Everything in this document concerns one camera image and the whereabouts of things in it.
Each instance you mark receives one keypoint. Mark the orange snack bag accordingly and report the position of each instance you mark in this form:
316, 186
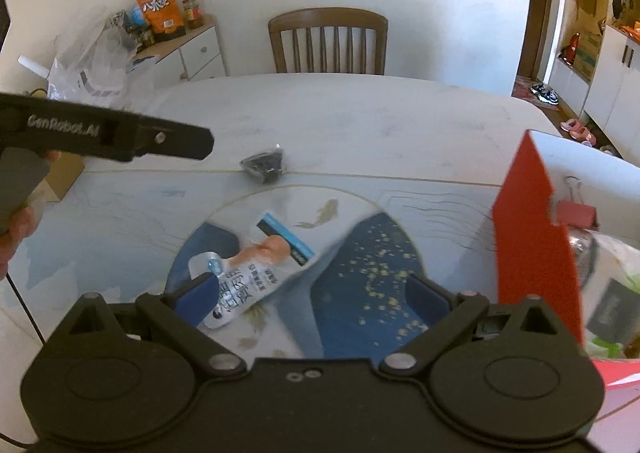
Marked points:
160, 8

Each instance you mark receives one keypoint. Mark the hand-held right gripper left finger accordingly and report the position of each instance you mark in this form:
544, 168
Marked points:
197, 298

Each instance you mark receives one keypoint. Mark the white squeeze pouch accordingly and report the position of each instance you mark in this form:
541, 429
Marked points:
250, 278

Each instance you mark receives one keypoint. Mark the wooden chair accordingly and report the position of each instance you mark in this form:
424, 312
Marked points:
327, 19

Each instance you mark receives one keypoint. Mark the blue packet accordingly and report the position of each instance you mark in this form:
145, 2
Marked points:
134, 17

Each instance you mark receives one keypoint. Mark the glass jar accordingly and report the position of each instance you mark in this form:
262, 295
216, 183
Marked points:
192, 13

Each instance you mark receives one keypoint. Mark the clear plastic bags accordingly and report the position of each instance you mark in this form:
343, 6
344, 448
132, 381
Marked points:
90, 68

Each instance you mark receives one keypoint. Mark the crumpled clear plastic wrapper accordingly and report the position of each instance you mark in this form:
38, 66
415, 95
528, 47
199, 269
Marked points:
587, 248

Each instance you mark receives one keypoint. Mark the wooden door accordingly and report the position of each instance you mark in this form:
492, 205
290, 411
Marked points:
537, 23

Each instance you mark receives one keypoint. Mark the pink slippers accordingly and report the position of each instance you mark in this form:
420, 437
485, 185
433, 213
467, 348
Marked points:
577, 129

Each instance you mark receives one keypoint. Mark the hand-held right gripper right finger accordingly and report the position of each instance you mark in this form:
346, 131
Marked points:
425, 300

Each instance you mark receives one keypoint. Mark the black card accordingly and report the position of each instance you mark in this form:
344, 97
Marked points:
614, 315

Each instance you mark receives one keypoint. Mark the dark sneakers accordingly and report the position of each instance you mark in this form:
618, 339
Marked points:
545, 93

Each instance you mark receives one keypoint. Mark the pink binder clip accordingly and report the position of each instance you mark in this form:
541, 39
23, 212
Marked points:
575, 212

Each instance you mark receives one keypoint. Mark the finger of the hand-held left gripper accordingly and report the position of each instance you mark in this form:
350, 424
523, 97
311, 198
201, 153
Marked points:
180, 139

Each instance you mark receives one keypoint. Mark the brown cardboard box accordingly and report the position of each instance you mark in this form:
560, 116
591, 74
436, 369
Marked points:
65, 178

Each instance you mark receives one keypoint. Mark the red storage box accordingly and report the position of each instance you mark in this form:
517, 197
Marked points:
530, 243

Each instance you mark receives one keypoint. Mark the white shoe cabinet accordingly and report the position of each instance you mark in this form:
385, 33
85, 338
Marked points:
612, 83

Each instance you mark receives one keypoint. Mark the black plastic packet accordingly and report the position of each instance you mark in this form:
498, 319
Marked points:
264, 163

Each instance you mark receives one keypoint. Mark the white side cabinet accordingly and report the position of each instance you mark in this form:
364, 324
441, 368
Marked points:
197, 53

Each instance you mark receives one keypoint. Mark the marble desktop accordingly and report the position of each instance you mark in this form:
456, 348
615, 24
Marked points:
350, 123

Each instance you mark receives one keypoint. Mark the person's left hand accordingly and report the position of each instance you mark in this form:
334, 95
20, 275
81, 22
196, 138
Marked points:
17, 233

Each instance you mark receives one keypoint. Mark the white paper roll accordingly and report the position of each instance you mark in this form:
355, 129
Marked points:
34, 67

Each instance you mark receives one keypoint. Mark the printed cardboard carton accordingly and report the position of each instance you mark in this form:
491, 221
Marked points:
587, 54

